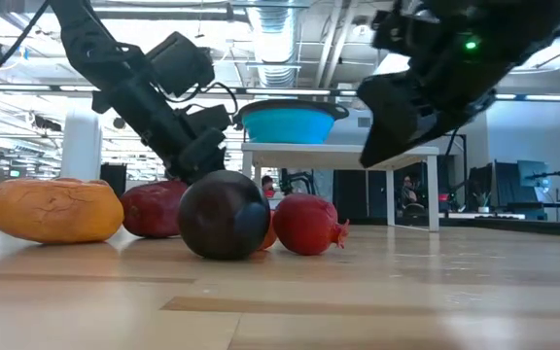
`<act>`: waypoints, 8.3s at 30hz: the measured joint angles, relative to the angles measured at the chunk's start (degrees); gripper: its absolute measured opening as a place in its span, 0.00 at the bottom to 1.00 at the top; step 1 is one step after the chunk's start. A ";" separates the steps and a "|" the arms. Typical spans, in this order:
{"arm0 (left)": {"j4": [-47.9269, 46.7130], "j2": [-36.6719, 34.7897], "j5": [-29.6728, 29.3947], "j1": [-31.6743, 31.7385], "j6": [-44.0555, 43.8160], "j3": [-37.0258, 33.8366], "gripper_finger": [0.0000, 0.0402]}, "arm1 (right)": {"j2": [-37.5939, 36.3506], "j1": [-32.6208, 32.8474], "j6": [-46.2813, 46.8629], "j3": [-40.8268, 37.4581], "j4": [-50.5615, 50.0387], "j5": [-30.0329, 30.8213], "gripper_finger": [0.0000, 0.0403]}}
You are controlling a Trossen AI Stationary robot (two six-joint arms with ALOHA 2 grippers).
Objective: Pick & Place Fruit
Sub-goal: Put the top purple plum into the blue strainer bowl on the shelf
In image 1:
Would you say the person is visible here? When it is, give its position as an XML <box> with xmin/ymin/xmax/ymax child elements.
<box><xmin>260</xmin><ymin>174</ymin><xmax>277</xmax><ymax>199</ymax></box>
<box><xmin>400</xmin><ymin>174</ymin><xmax>425</xmax><ymax>218</ymax></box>

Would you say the dark brown round fruit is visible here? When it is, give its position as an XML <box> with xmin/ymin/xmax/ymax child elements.
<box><xmin>177</xmin><ymin>169</ymin><xmax>272</xmax><ymax>262</ymax></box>

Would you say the white building pillar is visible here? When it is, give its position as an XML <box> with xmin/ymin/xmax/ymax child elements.
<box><xmin>59</xmin><ymin>107</ymin><xmax>103</xmax><ymax>182</ymax></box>

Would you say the black aluminium table frame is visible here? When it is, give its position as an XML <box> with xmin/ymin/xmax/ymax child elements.
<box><xmin>0</xmin><ymin>207</ymin><xmax>560</xmax><ymax>239</ymax></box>

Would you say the dark background monitor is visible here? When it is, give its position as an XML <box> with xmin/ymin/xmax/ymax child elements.
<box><xmin>469</xmin><ymin>162</ymin><xmax>529</xmax><ymax>215</ymax></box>

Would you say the black bin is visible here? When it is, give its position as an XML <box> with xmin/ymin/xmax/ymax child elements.
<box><xmin>99</xmin><ymin>162</ymin><xmax>128</xmax><ymax>198</ymax></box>

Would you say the red pomegranate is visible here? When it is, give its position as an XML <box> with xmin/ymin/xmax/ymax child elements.
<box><xmin>272</xmin><ymin>192</ymin><xmax>351</xmax><ymax>257</ymax></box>

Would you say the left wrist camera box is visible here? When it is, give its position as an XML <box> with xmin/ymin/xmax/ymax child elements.
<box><xmin>177</xmin><ymin>103</ymin><xmax>233</xmax><ymax>136</ymax></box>

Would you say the silver ribbed ventilation duct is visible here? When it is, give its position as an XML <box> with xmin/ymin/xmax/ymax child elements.
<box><xmin>245</xmin><ymin>0</ymin><xmax>313</xmax><ymax>88</ymax></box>

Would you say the blue collapsible colander bowl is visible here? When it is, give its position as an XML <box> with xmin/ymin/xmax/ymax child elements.
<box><xmin>233</xmin><ymin>99</ymin><xmax>351</xmax><ymax>146</ymax></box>

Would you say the long ceiling light rail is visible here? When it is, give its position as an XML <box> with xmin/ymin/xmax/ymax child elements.
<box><xmin>0</xmin><ymin>83</ymin><xmax>560</xmax><ymax>102</ymax></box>

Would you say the white background table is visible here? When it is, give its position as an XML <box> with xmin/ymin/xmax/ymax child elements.
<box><xmin>447</xmin><ymin>212</ymin><xmax>527</xmax><ymax>221</ymax></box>

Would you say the black cabinet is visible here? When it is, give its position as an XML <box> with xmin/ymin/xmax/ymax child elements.
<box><xmin>332</xmin><ymin>169</ymin><xmax>389</xmax><ymax>219</ymax></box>

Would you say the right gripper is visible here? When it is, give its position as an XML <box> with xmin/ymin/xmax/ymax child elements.
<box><xmin>357</xmin><ymin>0</ymin><xmax>509</xmax><ymax>169</ymax></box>

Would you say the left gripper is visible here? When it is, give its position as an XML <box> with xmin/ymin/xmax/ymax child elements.
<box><xmin>92</xmin><ymin>31</ymin><xmax>228</xmax><ymax>185</ymax></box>

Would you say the small orange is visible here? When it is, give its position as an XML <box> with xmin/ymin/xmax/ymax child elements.
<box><xmin>259</xmin><ymin>208</ymin><xmax>279</xmax><ymax>252</ymax></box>

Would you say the light background monitor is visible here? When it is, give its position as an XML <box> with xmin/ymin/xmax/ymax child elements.
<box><xmin>517</xmin><ymin>159</ymin><xmax>552</xmax><ymax>192</ymax></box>

